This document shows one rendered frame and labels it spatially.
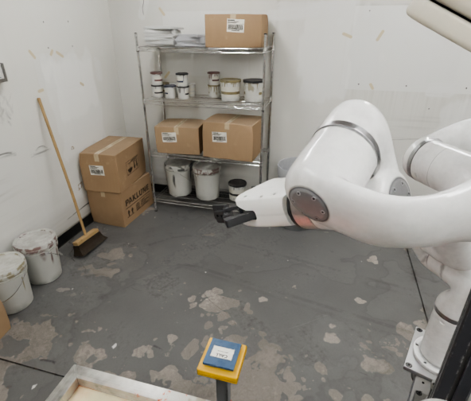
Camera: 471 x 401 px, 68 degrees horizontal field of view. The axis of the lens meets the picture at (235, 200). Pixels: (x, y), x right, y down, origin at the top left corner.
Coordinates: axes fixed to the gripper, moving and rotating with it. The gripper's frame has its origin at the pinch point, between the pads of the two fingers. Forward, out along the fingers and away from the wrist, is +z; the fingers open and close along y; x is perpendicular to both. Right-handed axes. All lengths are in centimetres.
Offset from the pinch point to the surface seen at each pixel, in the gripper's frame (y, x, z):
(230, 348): -11, 54, 43
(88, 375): 26, 42, 59
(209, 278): -95, 102, 198
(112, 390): 23, 47, 52
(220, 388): -5, 67, 48
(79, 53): -98, -117, 300
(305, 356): -91, 140, 103
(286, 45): -246, -66, 182
